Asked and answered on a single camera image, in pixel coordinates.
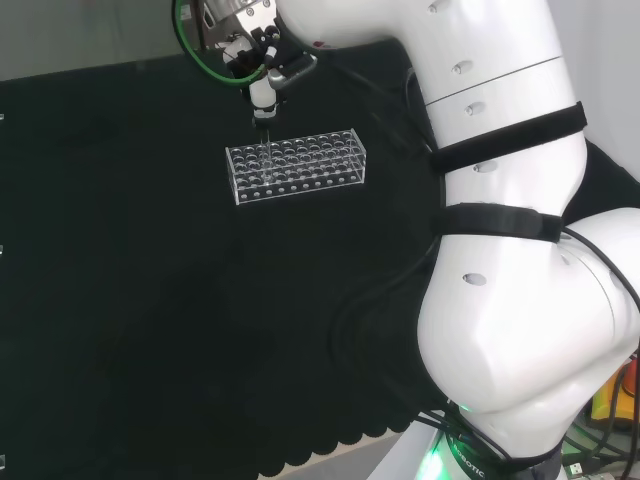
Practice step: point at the yellow stop button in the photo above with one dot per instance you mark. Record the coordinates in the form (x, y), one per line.
(617, 400)

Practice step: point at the clear plastic test tube rack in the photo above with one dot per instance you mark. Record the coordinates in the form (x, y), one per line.
(300, 167)

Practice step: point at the black bench cloth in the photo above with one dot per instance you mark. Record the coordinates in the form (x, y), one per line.
(175, 300)

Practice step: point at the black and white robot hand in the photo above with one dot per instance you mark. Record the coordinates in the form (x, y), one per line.
(282, 57)

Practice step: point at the clear glass test tube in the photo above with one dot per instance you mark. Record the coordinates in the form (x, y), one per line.
(265, 155)

